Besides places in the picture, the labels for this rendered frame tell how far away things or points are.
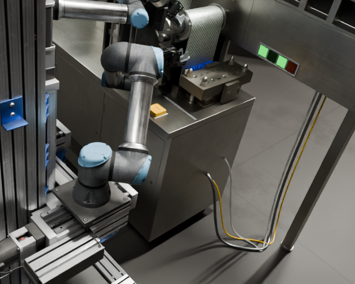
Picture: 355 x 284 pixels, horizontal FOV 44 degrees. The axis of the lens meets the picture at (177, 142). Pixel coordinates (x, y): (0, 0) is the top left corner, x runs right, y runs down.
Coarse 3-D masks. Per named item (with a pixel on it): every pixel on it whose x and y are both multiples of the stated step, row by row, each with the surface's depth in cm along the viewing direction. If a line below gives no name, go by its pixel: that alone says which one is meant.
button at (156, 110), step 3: (153, 105) 216; (156, 105) 216; (159, 105) 217; (150, 108) 213; (153, 108) 214; (156, 108) 214; (159, 108) 215; (162, 108) 215; (150, 111) 213; (153, 111) 212; (156, 111) 212; (159, 111) 213; (162, 111) 213; (165, 111) 214; (153, 114) 212; (156, 114) 211; (159, 114) 213; (162, 114) 214
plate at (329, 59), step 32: (192, 0) 251; (224, 0) 234; (256, 0) 220; (224, 32) 241; (256, 32) 226; (288, 32) 213; (320, 32) 201; (320, 64) 206; (352, 64) 195; (352, 96) 200
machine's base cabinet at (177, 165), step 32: (64, 64) 259; (64, 96) 271; (96, 96) 244; (96, 128) 255; (224, 128) 240; (160, 160) 220; (192, 160) 234; (160, 192) 230; (192, 192) 256; (160, 224) 251
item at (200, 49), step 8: (216, 32) 230; (192, 40) 220; (200, 40) 224; (208, 40) 229; (216, 40) 234; (192, 48) 224; (200, 48) 228; (208, 48) 234; (192, 56) 228; (200, 56) 232; (208, 56) 238; (192, 64) 231
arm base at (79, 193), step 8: (80, 184) 167; (104, 184) 169; (72, 192) 172; (80, 192) 168; (88, 192) 167; (96, 192) 168; (104, 192) 170; (80, 200) 169; (88, 200) 170; (96, 200) 169; (104, 200) 171
